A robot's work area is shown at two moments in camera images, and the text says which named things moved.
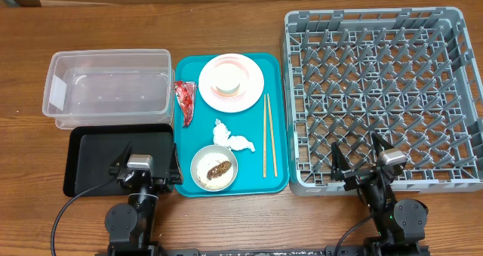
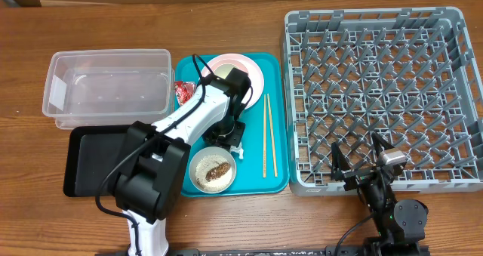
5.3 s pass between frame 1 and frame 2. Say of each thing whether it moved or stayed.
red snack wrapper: stayed
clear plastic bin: stayed
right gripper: stayed
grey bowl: stayed
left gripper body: moved
